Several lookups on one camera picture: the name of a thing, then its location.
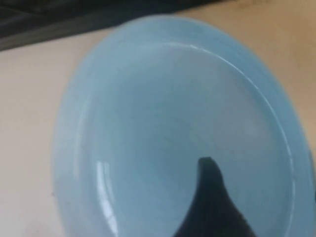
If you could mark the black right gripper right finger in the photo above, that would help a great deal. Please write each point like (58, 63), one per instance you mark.
(313, 175)

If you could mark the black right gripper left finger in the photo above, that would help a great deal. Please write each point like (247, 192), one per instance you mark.
(212, 209)

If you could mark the light blue plate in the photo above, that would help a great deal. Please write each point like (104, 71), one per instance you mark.
(148, 111)

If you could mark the black plastic drip tray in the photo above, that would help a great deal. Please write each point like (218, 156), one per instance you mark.
(37, 29)

